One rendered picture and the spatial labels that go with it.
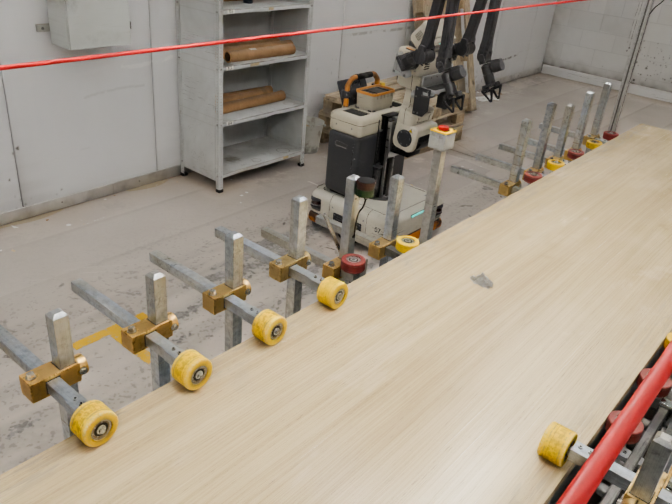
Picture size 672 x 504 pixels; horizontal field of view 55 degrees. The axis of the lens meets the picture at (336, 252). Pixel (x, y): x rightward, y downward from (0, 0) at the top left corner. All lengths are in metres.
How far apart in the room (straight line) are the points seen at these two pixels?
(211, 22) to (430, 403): 3.38
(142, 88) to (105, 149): 0.48
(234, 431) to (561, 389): 0.81
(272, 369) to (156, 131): 3.43
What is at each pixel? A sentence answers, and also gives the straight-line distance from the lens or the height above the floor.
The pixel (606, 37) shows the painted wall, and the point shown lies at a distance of 9.78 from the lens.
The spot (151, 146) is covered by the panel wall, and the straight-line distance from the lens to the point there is 4.88.
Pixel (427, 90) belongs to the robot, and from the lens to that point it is 3.76.
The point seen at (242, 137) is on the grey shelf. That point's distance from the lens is 5.41.
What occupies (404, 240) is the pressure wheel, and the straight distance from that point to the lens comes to 2.28.
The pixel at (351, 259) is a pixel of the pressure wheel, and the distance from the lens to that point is 2.11.
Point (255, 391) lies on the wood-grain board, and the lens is 1.57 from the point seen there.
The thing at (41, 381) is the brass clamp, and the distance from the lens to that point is 1.55.
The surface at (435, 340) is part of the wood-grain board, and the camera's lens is 1.80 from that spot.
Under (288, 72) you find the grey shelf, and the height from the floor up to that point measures 0.71.
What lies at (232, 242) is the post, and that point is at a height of 1.11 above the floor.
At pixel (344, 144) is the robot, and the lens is 4.02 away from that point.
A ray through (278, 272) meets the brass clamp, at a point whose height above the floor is 0.95.
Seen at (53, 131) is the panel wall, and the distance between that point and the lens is 4.46.
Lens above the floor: 1.92
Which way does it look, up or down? 28 degrees down
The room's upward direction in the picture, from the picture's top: 5 degrees clockwise
